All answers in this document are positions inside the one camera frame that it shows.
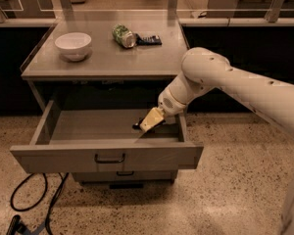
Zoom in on black drawer handle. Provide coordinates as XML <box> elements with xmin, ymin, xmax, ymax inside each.
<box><xmin>116</xmin><ymin>171</ymin><xmax>134</xmax><ymax>176</ymax></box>
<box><xmin>94</xmin><ymin>154</ymin><xmax>125</xmax><ymax>165</ymax></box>

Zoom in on white ceramic bowl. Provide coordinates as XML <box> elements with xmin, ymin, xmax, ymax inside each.
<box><xmin>55</xmin><ymin>32</ymin><xmax>92</xmax><ymax>62</ymax></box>

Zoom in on black looped floor cable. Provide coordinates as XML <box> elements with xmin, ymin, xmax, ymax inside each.
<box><xmin>9</xmin><ymin>172</ymin><xmax>49</xmax><ymax>212</ymax></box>

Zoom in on clear acrylic barrier panel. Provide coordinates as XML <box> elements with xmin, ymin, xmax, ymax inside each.
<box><xmin>0</xmin><ymin>0</ymin><xmax>294</xmax><ymax>24</ymax></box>

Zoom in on green crushed soda can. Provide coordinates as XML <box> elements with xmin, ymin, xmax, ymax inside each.
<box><xmin>112</xmin><ymin>24</ymin><xmax>136</xmax><ymax>49</ymax></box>

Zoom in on grey open top drawer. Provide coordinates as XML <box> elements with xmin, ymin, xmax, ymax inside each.
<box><xmin>11</xmin><ymin>100</ymin><xmax>203</xmax><ymax>173</ymax></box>

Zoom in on black plug device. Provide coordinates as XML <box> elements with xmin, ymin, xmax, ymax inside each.
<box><xmin>6</xmin><ymin>214</ymin><xmax>26</xmax><ymax>235</ymax></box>

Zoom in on grey cabinet counter unit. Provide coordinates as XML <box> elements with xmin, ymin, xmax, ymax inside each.
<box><xmin>20</xmin><ymin>10</ymin><xmax>199</xmax><ymax>184</ymax></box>

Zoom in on blue snack bar wrapper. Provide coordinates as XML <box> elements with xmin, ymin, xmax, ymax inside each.
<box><xmin>135</xmin><ymin>34</ymin><xmax>162</xmax><ymax>46</ymax></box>

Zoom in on black rxbar chocolate bar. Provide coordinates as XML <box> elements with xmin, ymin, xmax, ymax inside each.
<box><xmin>132</xmin><ymin>118</ymin><xmax>166</xmax><ymax>133</ymax></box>

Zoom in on grey lower drawer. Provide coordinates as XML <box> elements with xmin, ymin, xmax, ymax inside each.
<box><xmin>72</xmin><ymin>170</ymin><xmax>177</xmax><ymax>183</ymax></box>

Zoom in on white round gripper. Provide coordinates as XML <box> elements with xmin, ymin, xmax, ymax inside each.
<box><xmin>144</xmin><ymin>87</ymin><xmax>186</xmax><ymax>122</ymax></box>

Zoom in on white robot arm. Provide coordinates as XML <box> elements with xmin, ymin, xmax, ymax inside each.
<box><xmin>139</xmin><ymin>47</ymin><xmax>294</xmax><ymax>235</ymax></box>

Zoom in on black lower drawer handle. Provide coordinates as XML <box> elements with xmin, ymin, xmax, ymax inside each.
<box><xmin>116</xmin><ymin>171</ymin><xmax>134</xmax><ymax>176</ymax></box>

